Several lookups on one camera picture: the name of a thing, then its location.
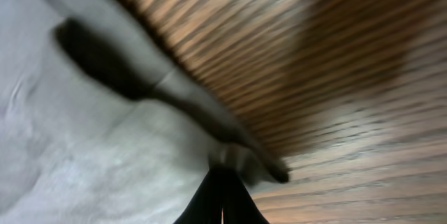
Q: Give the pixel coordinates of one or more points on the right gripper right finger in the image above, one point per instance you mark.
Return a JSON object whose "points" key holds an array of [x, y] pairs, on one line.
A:
{"points": [[238, 206]]}

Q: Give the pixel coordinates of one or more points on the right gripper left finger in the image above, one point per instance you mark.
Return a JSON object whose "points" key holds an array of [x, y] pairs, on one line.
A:
{"points": [[205, 205]]}

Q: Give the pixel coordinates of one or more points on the grey shorts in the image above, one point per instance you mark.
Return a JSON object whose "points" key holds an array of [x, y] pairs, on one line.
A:
{"points": [[99, 125]]}

